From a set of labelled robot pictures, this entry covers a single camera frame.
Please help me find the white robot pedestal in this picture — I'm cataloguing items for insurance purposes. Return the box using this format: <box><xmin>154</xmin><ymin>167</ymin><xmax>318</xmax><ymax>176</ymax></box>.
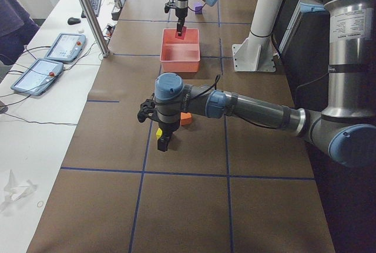
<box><xmin>232</xmin><ymin>0</ymin><xmax>283</xmax><ymax>73</ymax></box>

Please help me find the yellow foam block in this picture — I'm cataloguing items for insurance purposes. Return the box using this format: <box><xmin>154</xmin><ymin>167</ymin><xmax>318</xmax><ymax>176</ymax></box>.
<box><xmin>156</xmin><ymin>128</ymin><xmax>163</xmax><ymax>139</ymax></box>

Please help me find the aluminium frame post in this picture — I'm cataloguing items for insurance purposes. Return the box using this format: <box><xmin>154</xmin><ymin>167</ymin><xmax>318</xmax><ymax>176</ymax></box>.
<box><xmin>79</xmin><ymin>0</ymin><xmax>110</xmax><ymax>58</ymax></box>

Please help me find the crumpled white paper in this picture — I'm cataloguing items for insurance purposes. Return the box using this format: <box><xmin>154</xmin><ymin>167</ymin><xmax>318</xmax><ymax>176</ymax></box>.
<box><xmin>1</xmin><ymin>169</ymin><xmax>38</xmax><ymax>212</ymax></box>

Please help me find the pink foam block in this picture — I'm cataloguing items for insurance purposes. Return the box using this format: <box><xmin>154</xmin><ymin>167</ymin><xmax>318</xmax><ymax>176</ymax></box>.
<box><xmin>175</xmin><ymin>31</ymin><xmax>186</xmax><ymax>40</ymax></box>

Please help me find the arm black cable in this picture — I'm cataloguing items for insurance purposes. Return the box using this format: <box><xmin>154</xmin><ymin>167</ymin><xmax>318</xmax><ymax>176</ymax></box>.
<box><xmin>187</xmin><ymin>73</ymin><xmax>221</xmax><ymax>101</ymax></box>

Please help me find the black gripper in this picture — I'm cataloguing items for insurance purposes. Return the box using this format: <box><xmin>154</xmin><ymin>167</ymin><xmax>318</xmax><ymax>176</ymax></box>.
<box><xmin>175</xmin><ymin>8</ymin><xmax>187</xmax><ymax>38</ymax></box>
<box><xmin>157</xmin><ymin>118</ymin><xmax>180</xmax><ymax>151</ymax></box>

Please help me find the near teach pendant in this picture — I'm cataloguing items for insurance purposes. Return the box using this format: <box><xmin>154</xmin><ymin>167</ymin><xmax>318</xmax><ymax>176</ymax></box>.
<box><xmin>11</xmin><ymin>58</ymin><xmax>63</xmax><ymax>96</ymax></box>

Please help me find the purple foam block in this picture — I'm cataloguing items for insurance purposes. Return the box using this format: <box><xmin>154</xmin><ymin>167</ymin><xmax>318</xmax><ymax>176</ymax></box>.
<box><xmin>193</xmin><ymin>2</ymin><xmax>203</xmax><ymax>15</ymax></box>

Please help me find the pink plastic bin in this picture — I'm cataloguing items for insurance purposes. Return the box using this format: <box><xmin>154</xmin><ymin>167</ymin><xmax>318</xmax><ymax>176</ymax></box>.
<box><xmin>160</xmin><ymin>28</ymin><xmax>200</xmax><ymax>73</ymax></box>

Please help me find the teach pendant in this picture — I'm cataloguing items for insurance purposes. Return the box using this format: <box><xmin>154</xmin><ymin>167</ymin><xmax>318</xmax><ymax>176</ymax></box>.
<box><xmin>45</xmin><ymin>33</ymin><xmax>86</xmax><ymax>63</ymax></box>
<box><xmin>11</xmin><ymin>58</ymin><xmax>63</xmax><ymax>96</ymax></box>

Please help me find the orange foam block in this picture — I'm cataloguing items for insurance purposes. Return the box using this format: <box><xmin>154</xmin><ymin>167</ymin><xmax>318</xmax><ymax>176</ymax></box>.
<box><xmin>180</xmin><ymin>112</ymin><xmax>193</xmax><ymax>126</ymax></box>

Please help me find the black keyboard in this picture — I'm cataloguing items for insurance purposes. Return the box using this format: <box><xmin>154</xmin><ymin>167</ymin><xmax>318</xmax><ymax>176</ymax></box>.
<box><xmin>80</xmin><ymin>0</ymin><xmax>104</xmax><ymax>19</ymax></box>

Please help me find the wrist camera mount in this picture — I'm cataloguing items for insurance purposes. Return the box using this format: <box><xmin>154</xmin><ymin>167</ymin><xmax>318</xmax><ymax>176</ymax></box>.
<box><xmin>137</xmin><ymin>99</ymin><xmax>158</xmax><ymax>123</ymax></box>
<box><xmin>164</xmin><ymin>0</ymin><xmax>176</xmax><ymax>14</ymax></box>

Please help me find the black computer mouse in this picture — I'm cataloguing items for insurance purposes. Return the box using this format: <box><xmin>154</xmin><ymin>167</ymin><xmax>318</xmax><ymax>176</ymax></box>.
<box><xmin>67</xmin><ymin>17</ymin><xmax>81</xmax><ymax>25</ymax></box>

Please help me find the person in purple shirt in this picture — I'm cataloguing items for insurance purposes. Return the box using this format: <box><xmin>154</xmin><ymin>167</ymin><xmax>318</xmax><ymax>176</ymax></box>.
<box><xmin>1</xmin><ymin>0</ymin><xmax>39</xmax><ymax>65</ymax></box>

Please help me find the far teach pendant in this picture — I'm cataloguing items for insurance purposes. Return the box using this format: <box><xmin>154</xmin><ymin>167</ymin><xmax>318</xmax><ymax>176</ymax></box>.
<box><xmin>45</xmin><ymin>33</ymin><xmax>86</xmax><ymax>63</ymax></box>

